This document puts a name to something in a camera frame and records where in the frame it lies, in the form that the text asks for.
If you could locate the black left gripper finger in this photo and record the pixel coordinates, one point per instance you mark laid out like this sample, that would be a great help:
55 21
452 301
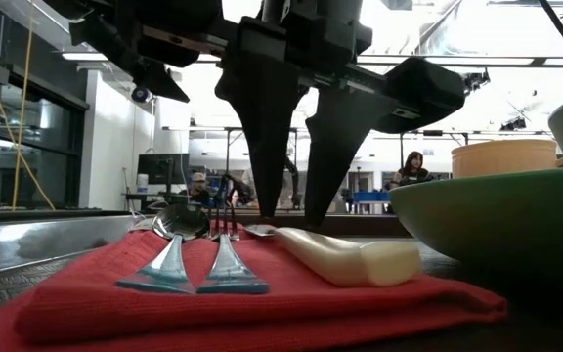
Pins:
267 122
335 146

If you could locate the orange mug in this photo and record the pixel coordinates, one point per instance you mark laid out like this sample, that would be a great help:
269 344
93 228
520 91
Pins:
501 159

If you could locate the green plate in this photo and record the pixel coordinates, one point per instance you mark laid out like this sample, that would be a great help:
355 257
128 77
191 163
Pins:
506 220

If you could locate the red cloth napkin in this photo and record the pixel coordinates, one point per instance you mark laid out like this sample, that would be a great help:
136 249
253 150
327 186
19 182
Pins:
213 313

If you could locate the black background robot arm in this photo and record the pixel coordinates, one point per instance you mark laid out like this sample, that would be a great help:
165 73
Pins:
237 188

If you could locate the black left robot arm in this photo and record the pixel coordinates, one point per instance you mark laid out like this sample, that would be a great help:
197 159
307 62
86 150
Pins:
115 29

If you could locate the blue storage bin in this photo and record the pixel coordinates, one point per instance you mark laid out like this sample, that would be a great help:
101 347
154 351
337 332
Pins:
370 197

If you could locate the person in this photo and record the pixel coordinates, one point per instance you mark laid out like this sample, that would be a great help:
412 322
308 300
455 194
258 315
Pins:
412 168
199 188

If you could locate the black computer monitor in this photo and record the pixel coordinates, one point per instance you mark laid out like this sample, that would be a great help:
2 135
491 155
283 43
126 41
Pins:
161 168

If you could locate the white bucket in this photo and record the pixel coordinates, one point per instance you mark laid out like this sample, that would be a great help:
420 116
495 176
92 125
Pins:
142 183

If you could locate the long ceiling light strip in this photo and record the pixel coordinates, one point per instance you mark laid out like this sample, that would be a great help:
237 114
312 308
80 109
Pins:
482 61

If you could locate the black ceiling track light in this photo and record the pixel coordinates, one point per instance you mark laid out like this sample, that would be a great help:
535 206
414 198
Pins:
513 124

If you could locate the round black ceiling camera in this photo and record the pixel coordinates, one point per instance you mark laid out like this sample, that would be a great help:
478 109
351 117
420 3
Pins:
140 95

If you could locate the black ceiling camera cluster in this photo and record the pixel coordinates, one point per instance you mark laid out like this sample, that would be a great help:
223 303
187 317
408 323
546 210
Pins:
477 82

